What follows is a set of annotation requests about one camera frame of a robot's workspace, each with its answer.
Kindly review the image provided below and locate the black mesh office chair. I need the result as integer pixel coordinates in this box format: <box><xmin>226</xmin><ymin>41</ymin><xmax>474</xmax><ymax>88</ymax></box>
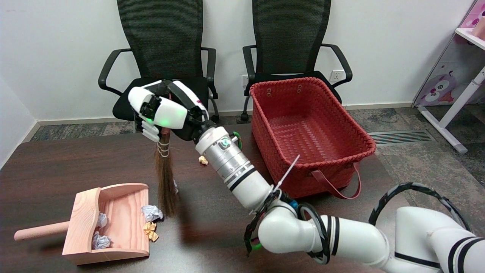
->
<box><xmin>242</xmin><ymin>0</ymin><xmax>353</xmax><ymax>122</ymax></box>
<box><xmin>98</xmin><ymin>0</ymin><xmax>220</xmax><ymax>133</ymax></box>

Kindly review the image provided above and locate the wooden dustpan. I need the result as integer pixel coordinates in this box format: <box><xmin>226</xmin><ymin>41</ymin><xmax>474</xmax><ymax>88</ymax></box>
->
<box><xmin>14</xmin><ymin>183</ymin><xmax>150</xmax><ymax>266</ymax></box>

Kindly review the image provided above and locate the white desk leg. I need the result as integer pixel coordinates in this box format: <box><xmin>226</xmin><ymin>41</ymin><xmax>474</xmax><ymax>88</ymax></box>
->
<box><xmin>417</xmin><ymin>66</ymin><xmax>485</xmax><ymax>154</ymax></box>

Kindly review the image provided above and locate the metal floor vent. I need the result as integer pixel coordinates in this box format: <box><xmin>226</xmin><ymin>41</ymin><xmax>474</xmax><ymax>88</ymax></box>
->
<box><xmin>368</xmin><ymin>130</ymin><xmax>436</xmax><ymax>146</ymax></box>

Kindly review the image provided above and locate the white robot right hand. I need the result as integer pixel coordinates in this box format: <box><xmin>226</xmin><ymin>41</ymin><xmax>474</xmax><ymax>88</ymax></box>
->
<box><xmin>128</xmin><ymin>79</ymin><xmax>211</xmax><ymax>143</ymax></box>

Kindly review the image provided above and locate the large black cable loop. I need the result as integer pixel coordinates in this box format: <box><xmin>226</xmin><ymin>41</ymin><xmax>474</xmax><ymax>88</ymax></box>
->
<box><xmin>369</xmin><ymin>182</ymin><xmax>470</xmax><ymax>232</ymax></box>

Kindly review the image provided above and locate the green cable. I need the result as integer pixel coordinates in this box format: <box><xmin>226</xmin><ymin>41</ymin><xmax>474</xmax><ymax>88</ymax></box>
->
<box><xmin>232</xmin><ymin>131</ymin><xmax>263</xmax><ymax>251</ymax></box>

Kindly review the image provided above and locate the white zip tie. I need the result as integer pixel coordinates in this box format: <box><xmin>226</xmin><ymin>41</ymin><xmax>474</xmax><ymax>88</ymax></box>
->
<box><xmin>274</xmin><ymin>154</ymin><xmax>300</xmax><ymax>190</ymax></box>

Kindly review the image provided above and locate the small black cable loop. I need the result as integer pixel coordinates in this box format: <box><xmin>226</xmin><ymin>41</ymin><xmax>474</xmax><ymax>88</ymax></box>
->
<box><xmin>297</xmin><ymin>203</ymin><xmax>330</xmax><ymax>264</ymax></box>

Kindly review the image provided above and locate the red woven basket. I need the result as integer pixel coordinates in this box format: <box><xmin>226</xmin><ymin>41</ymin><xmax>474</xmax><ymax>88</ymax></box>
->
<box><xmin>249</xmin><ymin>77</ymin><xmax>377</xmax><ymax>200</ymax></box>

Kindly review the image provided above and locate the small brown straw broom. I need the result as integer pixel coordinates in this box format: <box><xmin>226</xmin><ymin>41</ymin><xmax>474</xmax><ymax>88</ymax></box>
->
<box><xmin>155</xmin><ymin>128</ymin><xmax>179</xmax><ymax>218</ymax></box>

